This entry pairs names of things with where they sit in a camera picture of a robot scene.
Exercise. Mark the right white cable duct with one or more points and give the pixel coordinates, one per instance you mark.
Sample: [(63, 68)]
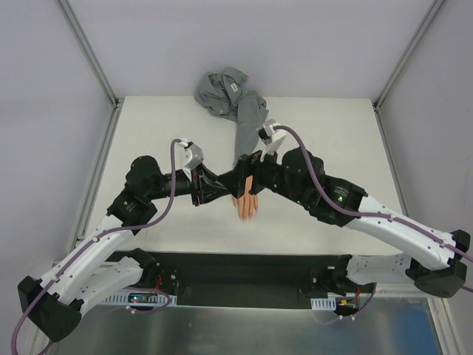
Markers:
[(332, 303)]

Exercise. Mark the grey shirt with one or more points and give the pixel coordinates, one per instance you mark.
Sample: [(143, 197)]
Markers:
[(225, 95)]

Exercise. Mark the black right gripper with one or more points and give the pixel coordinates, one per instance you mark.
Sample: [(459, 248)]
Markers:
[(241, 177)]

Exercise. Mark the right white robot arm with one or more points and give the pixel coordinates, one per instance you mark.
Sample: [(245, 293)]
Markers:
[(428, 259)]

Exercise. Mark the left white cable duct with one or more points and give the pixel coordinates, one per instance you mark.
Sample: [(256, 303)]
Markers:
[(139, 298)]

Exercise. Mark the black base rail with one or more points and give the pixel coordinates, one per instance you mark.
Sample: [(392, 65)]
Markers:
[(252, 280)]

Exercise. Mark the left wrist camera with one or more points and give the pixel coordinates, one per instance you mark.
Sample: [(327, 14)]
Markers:
[(190, 157)]

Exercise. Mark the right aluminium frame post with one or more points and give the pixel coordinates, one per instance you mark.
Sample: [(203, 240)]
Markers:
[(413, 44)]

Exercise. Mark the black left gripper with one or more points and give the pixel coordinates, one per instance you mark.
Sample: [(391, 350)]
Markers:
[(197, 187)]

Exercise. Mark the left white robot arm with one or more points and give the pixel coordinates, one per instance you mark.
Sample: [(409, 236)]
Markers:
[(57, 301)]

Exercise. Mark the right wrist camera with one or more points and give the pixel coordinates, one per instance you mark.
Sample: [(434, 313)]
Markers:
[(271, 137)]

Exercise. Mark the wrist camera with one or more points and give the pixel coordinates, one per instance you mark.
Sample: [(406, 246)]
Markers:
[(271, 137), (190, 157)]

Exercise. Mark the aluminium frame post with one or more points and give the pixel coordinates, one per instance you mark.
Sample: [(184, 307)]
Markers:
[(86, 48), (413, 44)]

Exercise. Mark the white cable duct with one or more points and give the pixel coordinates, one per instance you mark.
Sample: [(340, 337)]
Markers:
[(139, 298), (332, 303)]

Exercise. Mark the left aluminium frame post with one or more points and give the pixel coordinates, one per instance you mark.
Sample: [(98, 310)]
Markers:
[(86, 48)]

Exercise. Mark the mannequin hand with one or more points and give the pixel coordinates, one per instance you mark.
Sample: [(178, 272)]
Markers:
[(248, 204)]

